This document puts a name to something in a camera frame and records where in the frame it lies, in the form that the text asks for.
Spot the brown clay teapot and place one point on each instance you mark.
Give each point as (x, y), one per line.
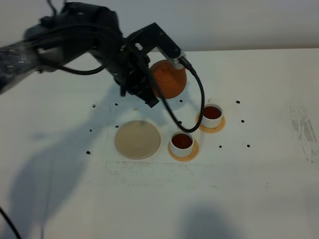
(171, 81)

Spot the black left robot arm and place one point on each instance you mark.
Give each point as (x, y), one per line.
(83, 39)

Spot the near white teacup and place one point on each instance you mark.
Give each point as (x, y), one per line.
(181, 139)

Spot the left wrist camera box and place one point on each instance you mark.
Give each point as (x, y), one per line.
(152, 36)

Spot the beige round teapot coaster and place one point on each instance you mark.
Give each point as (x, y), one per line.
(137, 140)

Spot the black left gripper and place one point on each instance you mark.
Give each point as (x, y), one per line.
(132, 73)

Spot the white teacup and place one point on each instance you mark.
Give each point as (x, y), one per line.
(181, 139)
(212, 110)

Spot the far white teacup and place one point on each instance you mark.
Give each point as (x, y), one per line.
(212, 110)

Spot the far orange cup coaster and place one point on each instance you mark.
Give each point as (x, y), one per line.
(212, 125)

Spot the near orange cup coaster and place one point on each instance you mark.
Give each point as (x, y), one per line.
(183, 155)

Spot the orange cup coaster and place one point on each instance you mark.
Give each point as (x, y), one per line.
(183, 155)
(212, 125)

